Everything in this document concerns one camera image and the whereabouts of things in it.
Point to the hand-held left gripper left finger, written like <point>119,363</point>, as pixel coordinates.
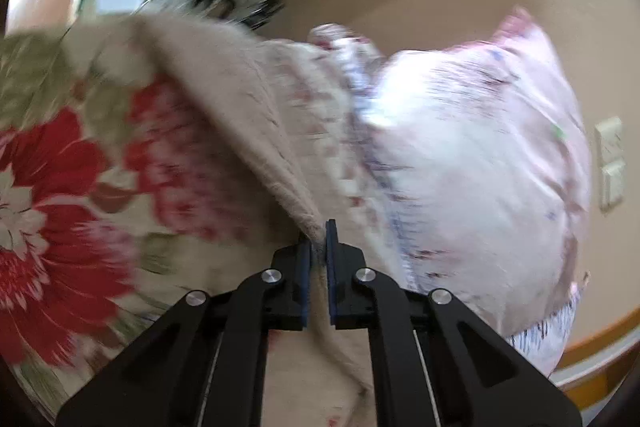
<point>304,279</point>

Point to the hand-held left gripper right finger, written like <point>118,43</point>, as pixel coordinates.
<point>330,272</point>

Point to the pink lavender print pillow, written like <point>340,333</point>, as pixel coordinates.
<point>475,177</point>

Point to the red floral blanket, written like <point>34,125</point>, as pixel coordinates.
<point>65,187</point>

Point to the cream wall light switch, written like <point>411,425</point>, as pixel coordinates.
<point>611,162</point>

